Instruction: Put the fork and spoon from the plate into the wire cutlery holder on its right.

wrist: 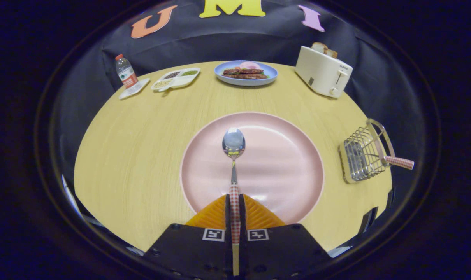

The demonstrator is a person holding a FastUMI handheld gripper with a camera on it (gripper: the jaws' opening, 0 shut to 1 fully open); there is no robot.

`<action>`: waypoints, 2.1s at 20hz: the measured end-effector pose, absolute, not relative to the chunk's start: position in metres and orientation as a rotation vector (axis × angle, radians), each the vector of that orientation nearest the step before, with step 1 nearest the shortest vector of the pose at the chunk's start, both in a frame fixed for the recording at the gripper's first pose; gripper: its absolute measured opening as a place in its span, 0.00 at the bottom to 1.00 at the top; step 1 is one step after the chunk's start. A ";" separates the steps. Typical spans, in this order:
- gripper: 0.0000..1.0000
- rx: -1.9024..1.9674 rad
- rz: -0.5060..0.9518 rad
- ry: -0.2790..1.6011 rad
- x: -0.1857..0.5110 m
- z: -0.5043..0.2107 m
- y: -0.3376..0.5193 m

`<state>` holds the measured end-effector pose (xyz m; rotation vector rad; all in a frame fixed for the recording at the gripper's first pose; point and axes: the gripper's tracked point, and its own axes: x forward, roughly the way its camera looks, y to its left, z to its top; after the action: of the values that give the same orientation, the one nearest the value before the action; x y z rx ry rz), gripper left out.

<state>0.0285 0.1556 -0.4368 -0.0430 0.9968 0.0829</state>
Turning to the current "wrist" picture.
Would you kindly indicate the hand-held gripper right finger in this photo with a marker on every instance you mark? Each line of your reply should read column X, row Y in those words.
column 242, row 217

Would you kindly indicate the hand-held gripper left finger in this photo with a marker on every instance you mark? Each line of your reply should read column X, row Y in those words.
column 227, row 217

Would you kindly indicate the pink plate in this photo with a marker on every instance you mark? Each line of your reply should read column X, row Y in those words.
column 278, row 167

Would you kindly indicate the metal cutlery basket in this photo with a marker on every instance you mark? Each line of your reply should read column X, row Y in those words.
column 360, row 155

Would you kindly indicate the brown bacon strip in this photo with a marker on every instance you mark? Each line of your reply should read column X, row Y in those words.
column 246, row 76
column 243, row 71

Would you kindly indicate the blue plate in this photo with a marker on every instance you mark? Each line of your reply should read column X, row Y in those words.
column 220, row 76

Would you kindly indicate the white divided condiment dish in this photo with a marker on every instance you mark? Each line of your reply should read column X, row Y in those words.
column 181, row 81

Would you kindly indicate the pink ham slice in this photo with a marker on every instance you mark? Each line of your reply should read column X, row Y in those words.
column 250, row 65

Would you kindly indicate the small white square coaster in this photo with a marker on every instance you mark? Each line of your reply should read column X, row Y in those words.
column 140, row 87

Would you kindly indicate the white flat panel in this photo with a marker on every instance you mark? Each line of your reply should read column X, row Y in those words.
column 71, row 196

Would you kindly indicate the white toaster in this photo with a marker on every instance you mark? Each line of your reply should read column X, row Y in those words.
column 321, row 72

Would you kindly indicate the clear water bottle red label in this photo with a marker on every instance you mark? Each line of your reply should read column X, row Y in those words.
column 125, row 72

